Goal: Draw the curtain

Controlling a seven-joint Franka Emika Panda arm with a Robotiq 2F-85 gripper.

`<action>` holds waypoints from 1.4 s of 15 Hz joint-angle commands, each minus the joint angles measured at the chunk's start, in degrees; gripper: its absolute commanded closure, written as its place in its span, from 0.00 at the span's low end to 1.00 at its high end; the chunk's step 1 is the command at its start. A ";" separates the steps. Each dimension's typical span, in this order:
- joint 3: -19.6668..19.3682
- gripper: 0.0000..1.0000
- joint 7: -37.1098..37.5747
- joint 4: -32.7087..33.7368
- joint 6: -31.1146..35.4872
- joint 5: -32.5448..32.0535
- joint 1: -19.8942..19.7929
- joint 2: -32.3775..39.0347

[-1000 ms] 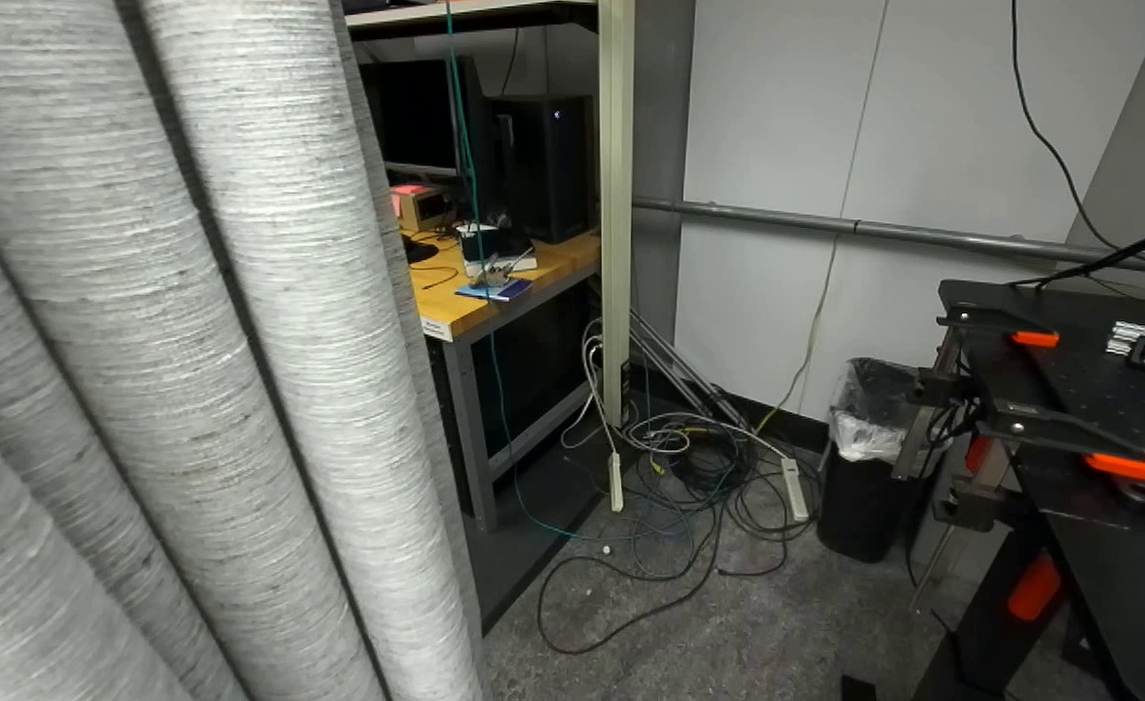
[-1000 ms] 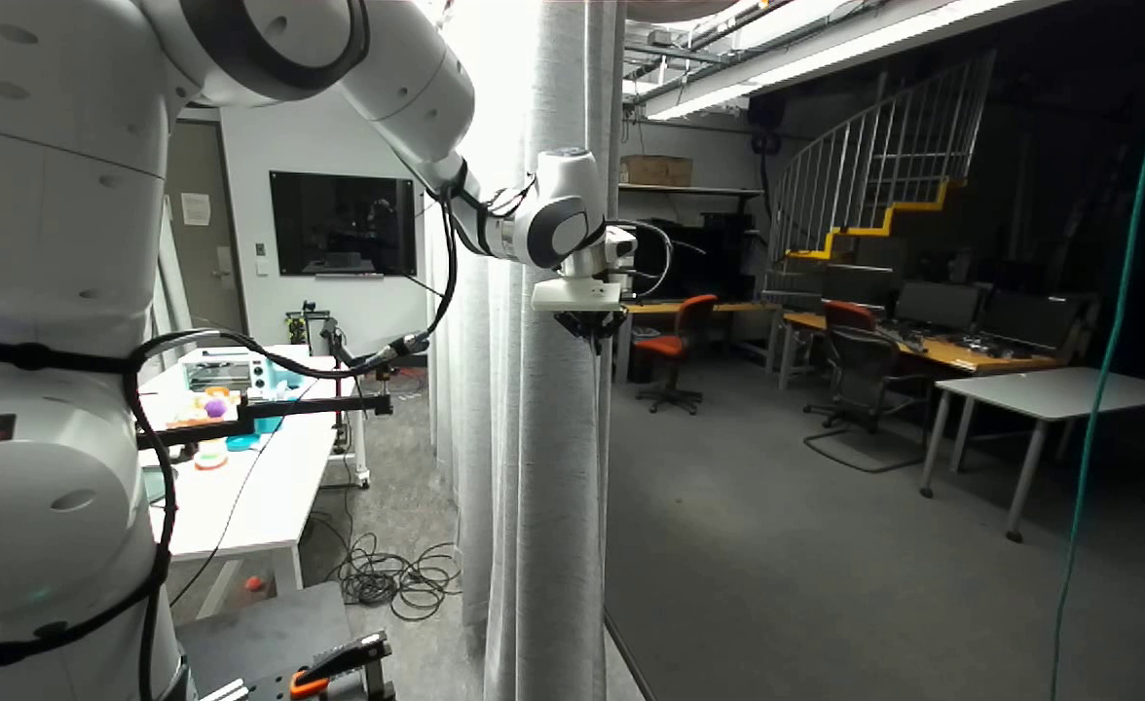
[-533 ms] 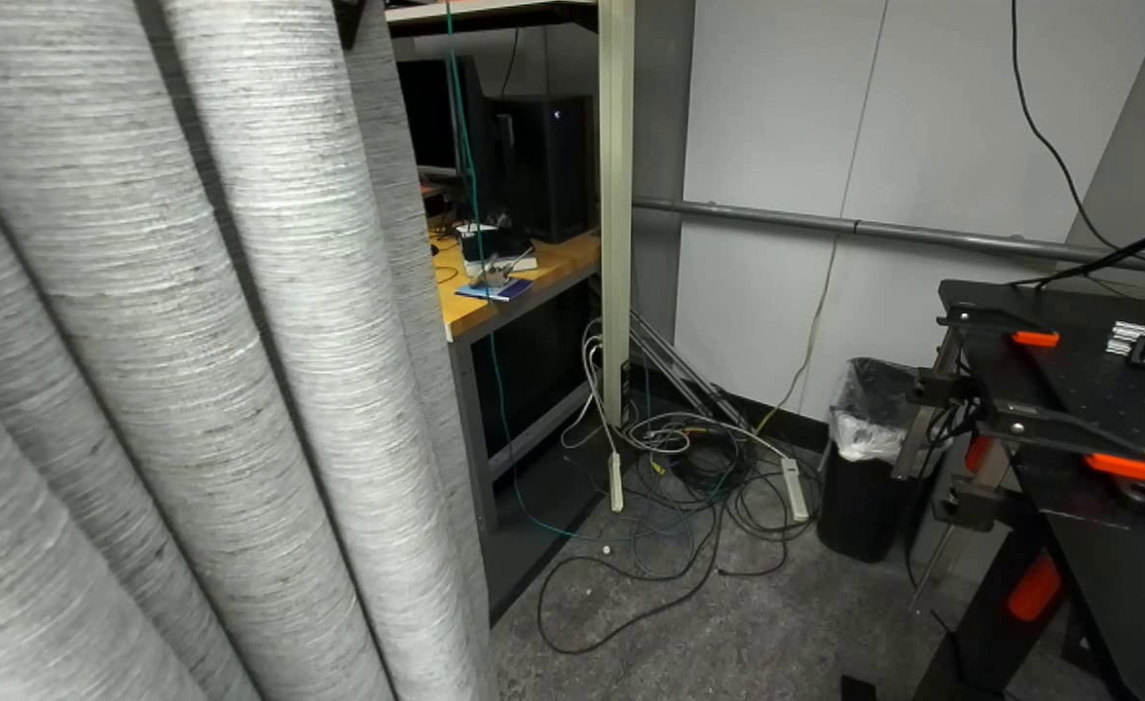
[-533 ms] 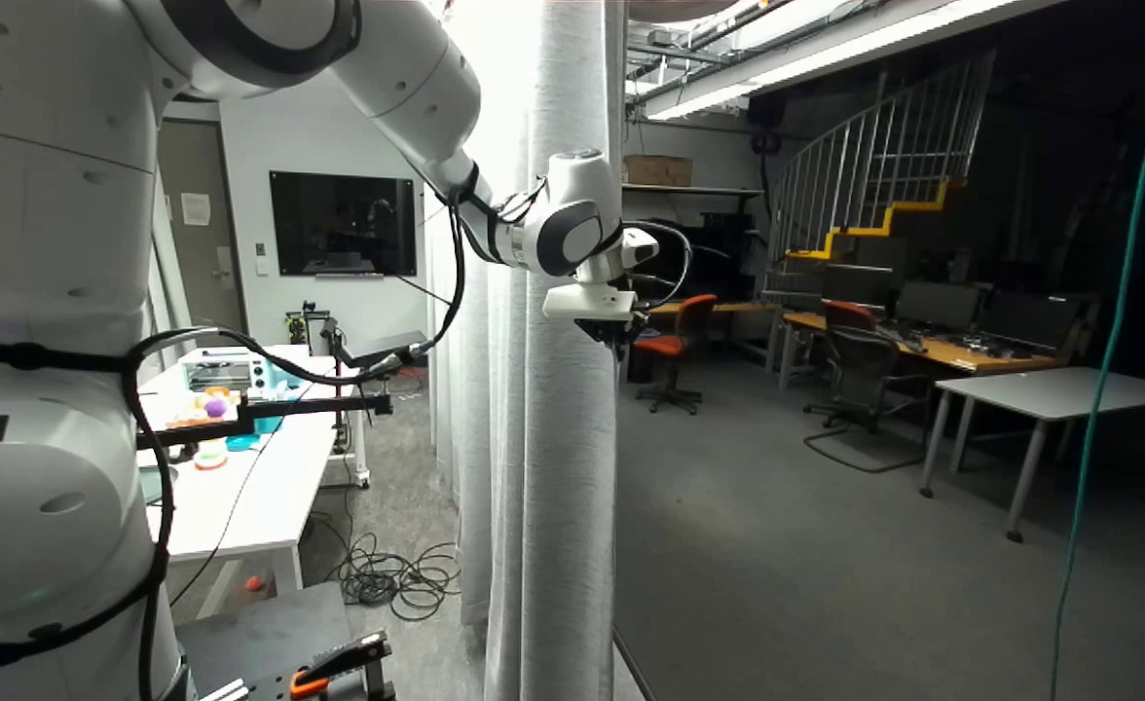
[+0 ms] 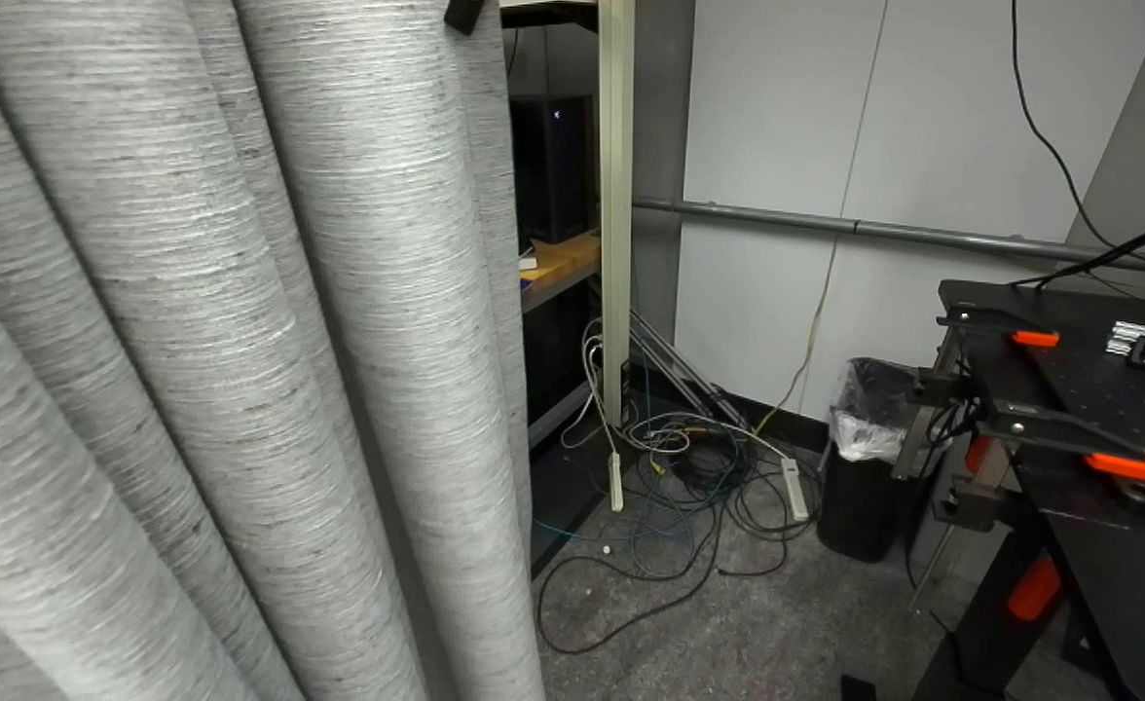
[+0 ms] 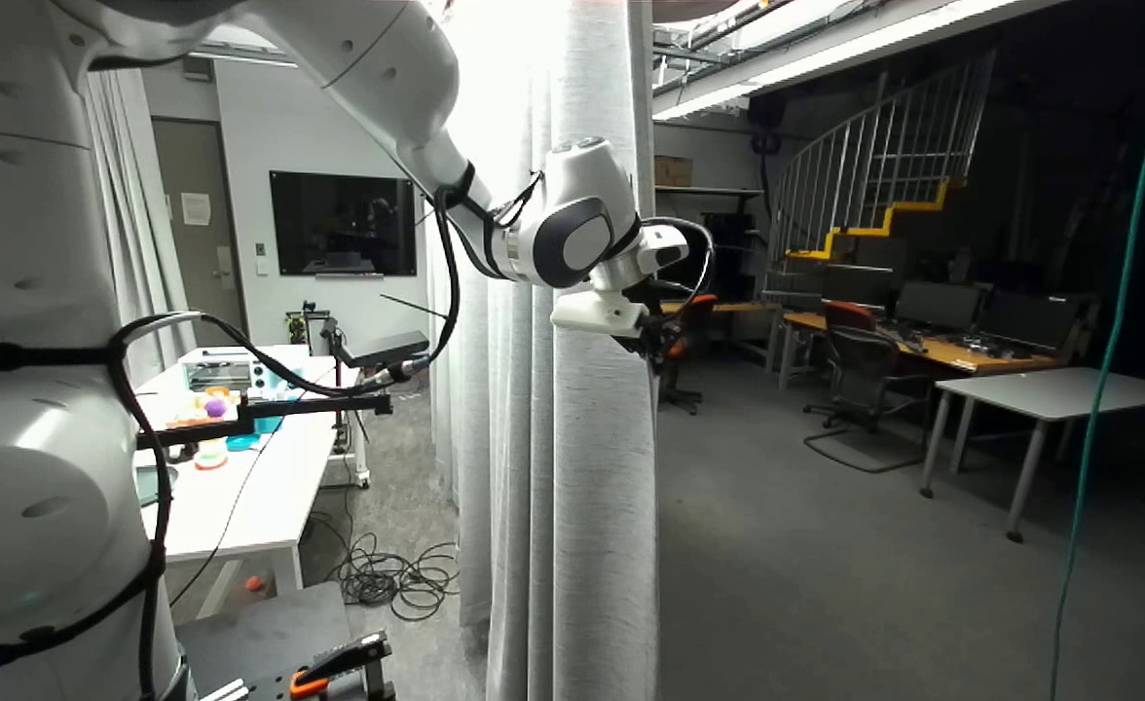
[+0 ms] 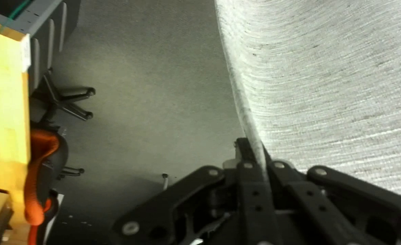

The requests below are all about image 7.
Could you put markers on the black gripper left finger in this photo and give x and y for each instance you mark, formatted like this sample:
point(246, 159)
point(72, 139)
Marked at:
point(250, 195)

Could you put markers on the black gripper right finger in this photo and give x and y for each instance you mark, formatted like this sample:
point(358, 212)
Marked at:
point(328, 208)

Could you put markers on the grey fabric curtain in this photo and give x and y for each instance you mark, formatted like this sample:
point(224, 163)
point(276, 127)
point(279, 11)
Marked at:
point(338, 82)

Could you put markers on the black swivel chair base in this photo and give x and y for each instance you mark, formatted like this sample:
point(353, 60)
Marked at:
point(80, 91)

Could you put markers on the orange office chair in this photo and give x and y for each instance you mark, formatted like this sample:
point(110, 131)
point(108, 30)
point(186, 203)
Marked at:
point(39, 144)

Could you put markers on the wooden desk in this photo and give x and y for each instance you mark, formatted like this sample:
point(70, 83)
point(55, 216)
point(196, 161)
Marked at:
point(5, 113)

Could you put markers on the grey drawer cabinet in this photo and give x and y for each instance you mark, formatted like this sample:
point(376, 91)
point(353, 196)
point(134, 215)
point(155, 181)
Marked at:
point(44, 14)

